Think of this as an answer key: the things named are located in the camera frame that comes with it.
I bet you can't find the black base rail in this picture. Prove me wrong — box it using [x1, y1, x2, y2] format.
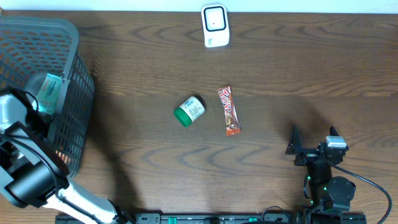
[55, 212, 368, 224]

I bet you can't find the grey plastic shopping basket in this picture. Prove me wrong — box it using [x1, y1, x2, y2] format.
[1, 16, 95, 177]

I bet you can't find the teal wet wipes pack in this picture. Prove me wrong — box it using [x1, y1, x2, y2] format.
[32, 73, 62, 115]

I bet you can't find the green lid white jar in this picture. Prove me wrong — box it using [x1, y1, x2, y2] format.
[174, 96, 205, 127]

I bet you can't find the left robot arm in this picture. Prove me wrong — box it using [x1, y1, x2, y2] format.
[1, 87, 135, 223]

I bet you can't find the orange chocolate bar wrapper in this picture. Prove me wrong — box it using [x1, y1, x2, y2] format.
[217, 86, 241, 136]

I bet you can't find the white barcode scanner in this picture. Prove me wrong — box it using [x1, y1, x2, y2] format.
[201, 4, 230, 48]

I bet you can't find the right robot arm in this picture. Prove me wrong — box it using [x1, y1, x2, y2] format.
[285, 126, 356, 223]

